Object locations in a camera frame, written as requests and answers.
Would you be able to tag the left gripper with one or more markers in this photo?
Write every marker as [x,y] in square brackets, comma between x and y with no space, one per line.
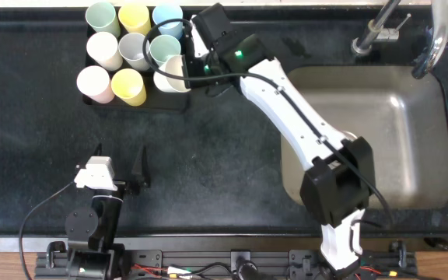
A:
[127,187]

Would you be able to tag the white cup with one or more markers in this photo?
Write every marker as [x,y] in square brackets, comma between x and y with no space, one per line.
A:
[103,50]
[167,79]

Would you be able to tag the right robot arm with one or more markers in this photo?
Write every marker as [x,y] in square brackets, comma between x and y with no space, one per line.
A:
[286,105]

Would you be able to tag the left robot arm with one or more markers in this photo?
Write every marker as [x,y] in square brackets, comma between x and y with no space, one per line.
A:
[107,218]

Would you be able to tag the black tray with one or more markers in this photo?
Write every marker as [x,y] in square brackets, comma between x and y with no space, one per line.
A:
[165,102]

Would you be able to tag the yellow cup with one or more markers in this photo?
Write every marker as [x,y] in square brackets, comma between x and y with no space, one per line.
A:
[134,17]
[127,86]

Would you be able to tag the pink cup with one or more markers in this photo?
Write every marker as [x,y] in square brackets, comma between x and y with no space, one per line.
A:
[93,83]

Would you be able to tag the grey cup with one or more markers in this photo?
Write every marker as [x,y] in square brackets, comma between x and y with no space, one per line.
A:
[130,50]

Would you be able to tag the green cup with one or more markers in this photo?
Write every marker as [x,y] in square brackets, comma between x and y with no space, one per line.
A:
[101,17]
[163,47]

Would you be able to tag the blue cup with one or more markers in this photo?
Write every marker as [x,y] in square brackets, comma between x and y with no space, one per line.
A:
[167,15]

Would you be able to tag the steel tap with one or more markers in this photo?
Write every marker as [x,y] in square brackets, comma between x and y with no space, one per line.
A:
[372,33]

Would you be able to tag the steel sink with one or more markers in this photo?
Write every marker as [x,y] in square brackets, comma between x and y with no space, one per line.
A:
[403,136]

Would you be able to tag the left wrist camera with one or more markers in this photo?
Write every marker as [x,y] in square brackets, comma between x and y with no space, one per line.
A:
[95,173]

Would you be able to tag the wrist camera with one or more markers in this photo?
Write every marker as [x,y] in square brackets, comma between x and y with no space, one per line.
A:
[198,43]
[95,173]

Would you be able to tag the mounting rail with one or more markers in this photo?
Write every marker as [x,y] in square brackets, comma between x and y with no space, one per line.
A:
[200,260]

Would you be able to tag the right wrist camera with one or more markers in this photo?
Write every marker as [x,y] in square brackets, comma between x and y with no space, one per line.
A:
[198,43]

